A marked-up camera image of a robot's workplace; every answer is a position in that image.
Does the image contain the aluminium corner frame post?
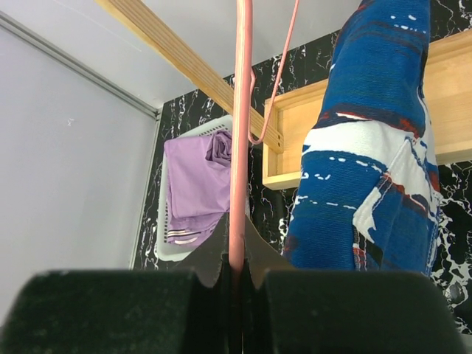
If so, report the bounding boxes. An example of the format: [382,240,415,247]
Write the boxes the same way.
[0,10,163,270]

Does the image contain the blue patterned trousers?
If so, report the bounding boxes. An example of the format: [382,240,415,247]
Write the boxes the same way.
[284,1,440,275]

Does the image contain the white perforated plastic basket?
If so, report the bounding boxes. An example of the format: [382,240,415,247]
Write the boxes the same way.
[154,115,232,263]

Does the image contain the wooden clothes rack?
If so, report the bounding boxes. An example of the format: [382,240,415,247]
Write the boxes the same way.
[99,1,471,190]

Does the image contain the pink wire hanger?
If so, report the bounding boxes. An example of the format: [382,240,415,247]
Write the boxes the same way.
[248,0,299,145]
[229,1,253,272]

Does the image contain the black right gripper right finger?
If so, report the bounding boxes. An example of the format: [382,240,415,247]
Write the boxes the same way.
[240,218,467,353]

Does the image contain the purple trousers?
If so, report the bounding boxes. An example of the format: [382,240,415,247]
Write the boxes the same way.
[164,131,232,247]

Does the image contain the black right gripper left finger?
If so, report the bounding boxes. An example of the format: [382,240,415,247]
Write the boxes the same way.
[1,216,236,353]

